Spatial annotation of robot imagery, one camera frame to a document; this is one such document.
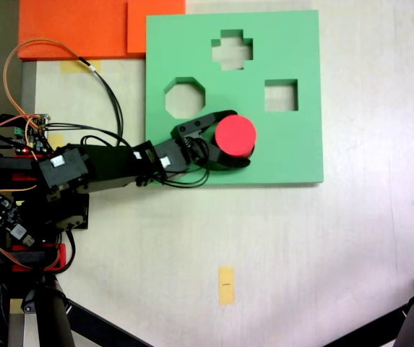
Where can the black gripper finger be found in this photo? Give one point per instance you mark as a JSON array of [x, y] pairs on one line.
[[212, 121], [224, 164]]

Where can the red cylinder block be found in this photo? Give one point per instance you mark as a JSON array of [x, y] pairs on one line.
[[235, 135]]

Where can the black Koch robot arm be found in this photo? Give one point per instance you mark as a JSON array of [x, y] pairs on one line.
[[109, 166]]

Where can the large orange foam block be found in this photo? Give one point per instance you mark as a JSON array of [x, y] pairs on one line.
[[73, 29]]

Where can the green shape sorter board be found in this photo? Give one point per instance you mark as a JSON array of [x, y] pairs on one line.
[[289, 152]]

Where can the small yellow tape piece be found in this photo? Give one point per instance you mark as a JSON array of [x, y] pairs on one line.
[[56, 141]]

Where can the long yellow tape strip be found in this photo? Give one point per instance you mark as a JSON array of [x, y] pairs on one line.
[[226, 285]]

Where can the wide yellow tape piece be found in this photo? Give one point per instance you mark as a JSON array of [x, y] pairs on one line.
[[71, 66]]

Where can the green terminal circuit board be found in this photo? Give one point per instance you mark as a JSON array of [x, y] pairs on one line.
[[29, 128]]

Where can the black circuit board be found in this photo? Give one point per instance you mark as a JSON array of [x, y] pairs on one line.
[[8, 217]]

